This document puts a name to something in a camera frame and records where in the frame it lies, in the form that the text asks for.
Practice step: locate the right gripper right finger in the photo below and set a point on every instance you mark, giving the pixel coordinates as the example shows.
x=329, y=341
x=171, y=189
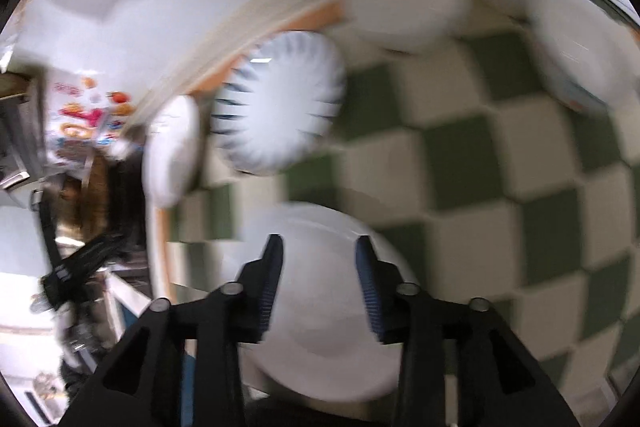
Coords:
x=378, y=282

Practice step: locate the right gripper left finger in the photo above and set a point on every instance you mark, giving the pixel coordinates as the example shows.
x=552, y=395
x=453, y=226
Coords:
x=260, y=280

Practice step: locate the small white bowl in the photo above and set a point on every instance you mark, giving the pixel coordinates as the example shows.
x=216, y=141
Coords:
x=171, y=151

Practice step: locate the blue leaf pattern plate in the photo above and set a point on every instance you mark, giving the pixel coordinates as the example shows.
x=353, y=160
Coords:
x=279, y=101

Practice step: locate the plain white bowl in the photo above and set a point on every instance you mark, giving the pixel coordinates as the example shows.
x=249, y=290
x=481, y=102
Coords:
x=406, y=26

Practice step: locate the floral white bowl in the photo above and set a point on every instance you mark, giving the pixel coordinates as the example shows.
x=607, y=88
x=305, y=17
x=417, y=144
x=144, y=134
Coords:
x=589, y=62

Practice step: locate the green checkered table mat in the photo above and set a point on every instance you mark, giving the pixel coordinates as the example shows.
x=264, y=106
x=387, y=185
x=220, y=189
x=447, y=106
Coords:
x=484, y=183

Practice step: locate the colourful sticker poster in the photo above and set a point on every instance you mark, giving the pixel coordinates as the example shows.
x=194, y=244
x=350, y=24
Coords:
x=82, y=110

